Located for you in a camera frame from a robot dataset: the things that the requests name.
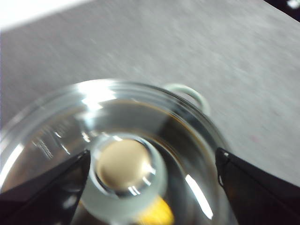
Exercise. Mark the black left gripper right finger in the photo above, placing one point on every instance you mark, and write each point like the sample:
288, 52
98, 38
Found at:
257, 197

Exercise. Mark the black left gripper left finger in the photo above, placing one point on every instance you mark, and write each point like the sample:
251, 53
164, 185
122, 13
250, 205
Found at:
47, 199

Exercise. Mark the glass lid with green knob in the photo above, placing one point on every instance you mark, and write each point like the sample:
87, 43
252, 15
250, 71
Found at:
126, 168

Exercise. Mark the yellow corn cob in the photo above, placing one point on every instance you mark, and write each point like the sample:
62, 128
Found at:
159, 211

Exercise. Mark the sage green electric pot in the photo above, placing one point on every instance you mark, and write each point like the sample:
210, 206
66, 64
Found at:
199, 96

